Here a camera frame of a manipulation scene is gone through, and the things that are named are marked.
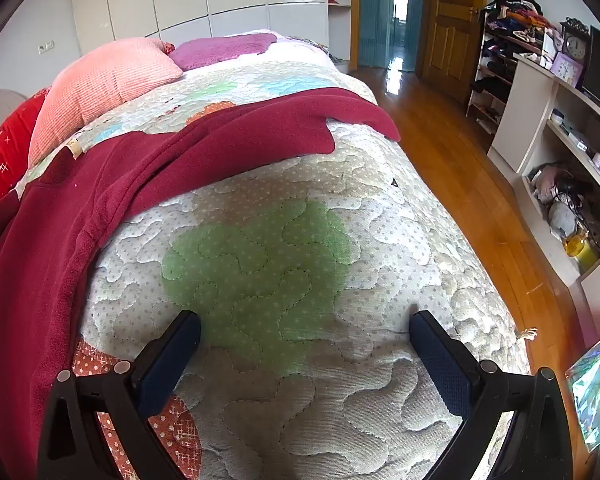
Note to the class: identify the white wall socket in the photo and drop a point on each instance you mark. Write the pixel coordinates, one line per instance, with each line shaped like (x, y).
(45, 46)

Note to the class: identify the red embroidered quilt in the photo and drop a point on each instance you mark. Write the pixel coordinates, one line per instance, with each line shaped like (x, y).
(5, 160)

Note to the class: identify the small white jar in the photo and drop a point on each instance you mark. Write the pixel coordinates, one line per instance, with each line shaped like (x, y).
(558, 116)

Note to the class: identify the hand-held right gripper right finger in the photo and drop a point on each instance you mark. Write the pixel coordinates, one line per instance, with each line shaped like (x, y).
(440, 370)

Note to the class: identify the quilted patchwork bedspread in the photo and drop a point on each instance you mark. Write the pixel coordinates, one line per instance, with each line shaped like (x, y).
(280, 260)

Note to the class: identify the white shelf unit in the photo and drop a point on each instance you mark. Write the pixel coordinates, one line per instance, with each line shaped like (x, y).
(517, 120)

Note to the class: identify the teal curtain doorway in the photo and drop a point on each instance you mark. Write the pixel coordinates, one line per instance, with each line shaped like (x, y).
(375, 20)

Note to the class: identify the shoe rack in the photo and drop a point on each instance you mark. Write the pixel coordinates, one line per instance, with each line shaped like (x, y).
(490, 85)

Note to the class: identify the holographic foil bag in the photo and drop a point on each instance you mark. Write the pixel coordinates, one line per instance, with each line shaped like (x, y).
(597, 390)

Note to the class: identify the small purple clock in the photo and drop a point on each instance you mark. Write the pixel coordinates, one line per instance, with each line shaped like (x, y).
(566, 67)

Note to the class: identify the dark ornate mantel clock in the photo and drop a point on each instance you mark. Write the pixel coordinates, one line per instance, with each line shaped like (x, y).
(575, 47)

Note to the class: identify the pink crumpled cloth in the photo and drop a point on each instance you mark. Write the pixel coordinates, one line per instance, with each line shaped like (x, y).
(545, 182)

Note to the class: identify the dark red sweater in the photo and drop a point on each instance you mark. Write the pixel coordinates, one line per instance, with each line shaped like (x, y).
(130, 170)

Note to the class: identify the wooden panel door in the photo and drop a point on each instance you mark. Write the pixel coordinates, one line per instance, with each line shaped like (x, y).
(450, 35)

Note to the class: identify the pile of colourful clothes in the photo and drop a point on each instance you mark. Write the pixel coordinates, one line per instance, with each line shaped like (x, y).
(517, 17)

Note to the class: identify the magenta fuzzy blanket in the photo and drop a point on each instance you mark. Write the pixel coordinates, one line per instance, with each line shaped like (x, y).
(220, 50)

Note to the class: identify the yellow container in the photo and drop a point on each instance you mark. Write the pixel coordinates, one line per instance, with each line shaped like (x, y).
(585, 255)

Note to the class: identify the grey plush item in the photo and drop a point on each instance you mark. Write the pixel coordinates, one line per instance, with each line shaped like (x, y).
(562, 217)

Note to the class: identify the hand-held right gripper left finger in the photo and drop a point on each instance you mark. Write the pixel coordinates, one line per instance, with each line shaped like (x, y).
(170, 360)

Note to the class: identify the pink ribbed pillow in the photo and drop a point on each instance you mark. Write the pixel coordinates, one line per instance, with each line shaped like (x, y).
(100, 85)

